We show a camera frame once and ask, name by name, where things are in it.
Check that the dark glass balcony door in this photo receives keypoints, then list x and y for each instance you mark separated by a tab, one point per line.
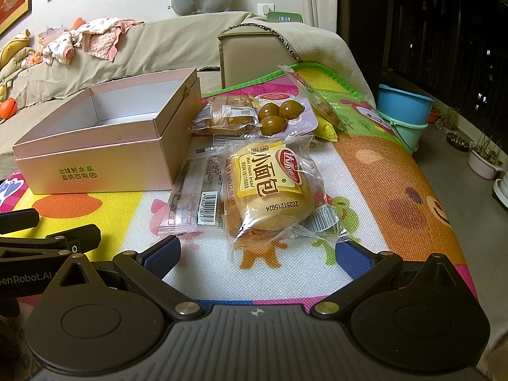
436	27

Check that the white flower pot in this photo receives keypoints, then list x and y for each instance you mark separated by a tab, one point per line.
484	164

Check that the green plastic bucket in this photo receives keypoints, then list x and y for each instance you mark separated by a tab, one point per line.
408	135

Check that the small orange toy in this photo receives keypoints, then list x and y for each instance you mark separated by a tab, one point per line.
37	56

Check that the braised eggs packet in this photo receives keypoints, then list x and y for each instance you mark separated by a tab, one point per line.
274	121

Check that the brown flower pot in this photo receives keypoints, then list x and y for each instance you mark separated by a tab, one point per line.
433	116

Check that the dark flower pot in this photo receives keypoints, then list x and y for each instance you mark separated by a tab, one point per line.
458	143

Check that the round bread packet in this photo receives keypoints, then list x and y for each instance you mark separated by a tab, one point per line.
270	202

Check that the orange ball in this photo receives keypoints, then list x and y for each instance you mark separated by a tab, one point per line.
8	109

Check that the green digital clock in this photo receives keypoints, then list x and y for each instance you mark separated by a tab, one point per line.
283	18

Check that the white ribbed planter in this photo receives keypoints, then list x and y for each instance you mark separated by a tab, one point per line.
501	194

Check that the yellow snack packet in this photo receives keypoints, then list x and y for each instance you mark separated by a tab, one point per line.
327	121

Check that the pink quilted baby garment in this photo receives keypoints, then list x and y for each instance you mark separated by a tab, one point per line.
103	41

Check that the cream throw blanket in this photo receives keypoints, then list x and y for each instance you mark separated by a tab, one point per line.
325	47

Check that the blue plastic bucket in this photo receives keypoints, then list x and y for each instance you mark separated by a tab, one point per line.
401	105

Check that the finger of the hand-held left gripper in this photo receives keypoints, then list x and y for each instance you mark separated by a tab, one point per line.
22	220
81	236

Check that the pink cardboard box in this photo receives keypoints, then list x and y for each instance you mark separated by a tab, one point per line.
99	166

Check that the brown long bread packet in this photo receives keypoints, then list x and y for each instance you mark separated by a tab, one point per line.
226	119

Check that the orange cloth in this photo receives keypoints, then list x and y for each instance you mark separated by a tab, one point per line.
77	24

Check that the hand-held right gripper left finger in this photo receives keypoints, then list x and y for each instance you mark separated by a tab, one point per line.
160	257

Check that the white floral baby garment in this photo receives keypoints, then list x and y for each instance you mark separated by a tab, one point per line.
59	49

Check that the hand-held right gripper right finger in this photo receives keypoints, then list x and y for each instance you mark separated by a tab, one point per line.
352	257

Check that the white wall socket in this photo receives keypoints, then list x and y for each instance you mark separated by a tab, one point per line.
264	10

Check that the colourful cartoon play mat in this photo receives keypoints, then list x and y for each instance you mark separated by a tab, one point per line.
397	166

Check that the beige sofa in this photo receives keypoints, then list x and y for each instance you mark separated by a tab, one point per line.
158	55

